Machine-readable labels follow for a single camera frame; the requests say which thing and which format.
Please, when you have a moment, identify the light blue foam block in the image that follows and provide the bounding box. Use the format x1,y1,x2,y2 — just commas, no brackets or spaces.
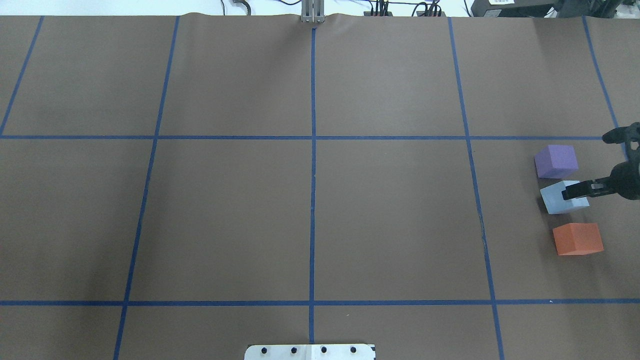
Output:
540,180,590,215

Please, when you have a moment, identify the orange foam block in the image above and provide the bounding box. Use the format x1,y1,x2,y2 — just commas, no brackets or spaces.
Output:
552,223,604,256

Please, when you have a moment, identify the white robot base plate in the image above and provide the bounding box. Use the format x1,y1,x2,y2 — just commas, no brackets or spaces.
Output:
244,343,377,360

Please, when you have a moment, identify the aluminium frame post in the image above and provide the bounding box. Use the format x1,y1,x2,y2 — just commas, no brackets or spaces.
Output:
301,0,326,24

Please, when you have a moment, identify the purple foam block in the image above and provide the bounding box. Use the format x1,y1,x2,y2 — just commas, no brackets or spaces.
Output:
534,145,579,179

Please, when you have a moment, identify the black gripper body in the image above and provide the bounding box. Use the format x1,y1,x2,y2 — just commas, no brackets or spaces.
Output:
609,161,640,201

